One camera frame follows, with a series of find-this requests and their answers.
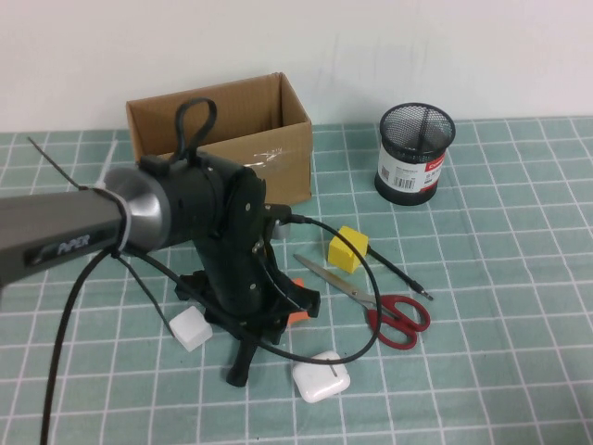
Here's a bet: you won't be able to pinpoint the black pen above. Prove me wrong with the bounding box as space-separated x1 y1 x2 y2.
365 245 435 301

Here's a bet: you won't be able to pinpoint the black left wrist cable loop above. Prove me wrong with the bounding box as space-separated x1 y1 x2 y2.
173 96 219 164

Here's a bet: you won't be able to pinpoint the orange cube block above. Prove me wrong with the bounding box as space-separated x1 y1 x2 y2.
285 276 310 326

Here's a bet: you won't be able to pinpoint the red handled scissors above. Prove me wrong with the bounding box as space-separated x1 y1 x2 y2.
294 252 432 349

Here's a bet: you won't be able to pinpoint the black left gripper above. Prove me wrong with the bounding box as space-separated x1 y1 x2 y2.
174 249 322 372

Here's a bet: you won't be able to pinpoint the white cube block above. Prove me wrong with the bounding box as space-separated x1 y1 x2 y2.
169 304 214 353

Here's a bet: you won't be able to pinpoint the green checkered tablecloth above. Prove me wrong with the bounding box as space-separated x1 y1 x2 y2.
0 115 593 445

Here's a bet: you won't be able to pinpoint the white earbuds case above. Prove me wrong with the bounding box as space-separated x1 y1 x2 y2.
291 350 352 403

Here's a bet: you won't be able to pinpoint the black left camera cable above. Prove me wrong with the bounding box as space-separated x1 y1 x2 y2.
39 213 384 445

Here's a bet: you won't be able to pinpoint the yellow cube block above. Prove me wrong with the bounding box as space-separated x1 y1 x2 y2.
327 224 370 273

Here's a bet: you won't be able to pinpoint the white zip tie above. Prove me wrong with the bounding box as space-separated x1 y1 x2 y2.
98 142 135 255

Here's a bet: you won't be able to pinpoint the black mesh pen holder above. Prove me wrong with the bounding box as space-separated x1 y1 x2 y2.
373 103 457 204

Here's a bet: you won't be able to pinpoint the brown cardboard box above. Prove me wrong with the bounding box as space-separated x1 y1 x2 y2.
125 71 314 210

